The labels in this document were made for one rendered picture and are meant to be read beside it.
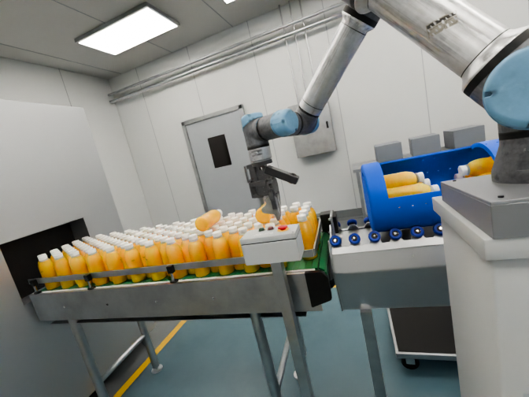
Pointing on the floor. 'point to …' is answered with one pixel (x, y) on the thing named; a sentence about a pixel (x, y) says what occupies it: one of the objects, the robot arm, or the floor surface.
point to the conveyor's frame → (183, 310)
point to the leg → (372, 352)
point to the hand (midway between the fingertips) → (279, 217)
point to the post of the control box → (292, 328)
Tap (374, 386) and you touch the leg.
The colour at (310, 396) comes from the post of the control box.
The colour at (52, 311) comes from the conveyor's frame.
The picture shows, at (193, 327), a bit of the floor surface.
